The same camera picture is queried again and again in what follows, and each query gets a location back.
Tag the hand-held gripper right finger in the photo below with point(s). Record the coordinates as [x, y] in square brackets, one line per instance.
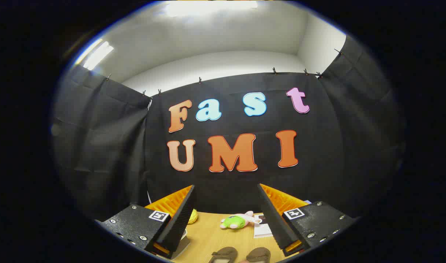
[274, 219]

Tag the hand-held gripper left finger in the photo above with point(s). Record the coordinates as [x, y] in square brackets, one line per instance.
[182, 219]

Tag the brown fuzzy shoe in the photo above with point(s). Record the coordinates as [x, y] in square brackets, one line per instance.
[223, 254]
[259, 254]

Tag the yellow plush ball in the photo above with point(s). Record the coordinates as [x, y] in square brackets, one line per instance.
[193, 217]

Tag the white book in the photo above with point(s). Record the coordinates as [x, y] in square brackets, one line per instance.
[263, 230]

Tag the green and pink plush toy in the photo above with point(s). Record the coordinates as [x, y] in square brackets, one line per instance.
[234, 221]

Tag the ceiling light panel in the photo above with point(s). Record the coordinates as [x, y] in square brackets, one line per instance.
[208, 8]
[95, 55]

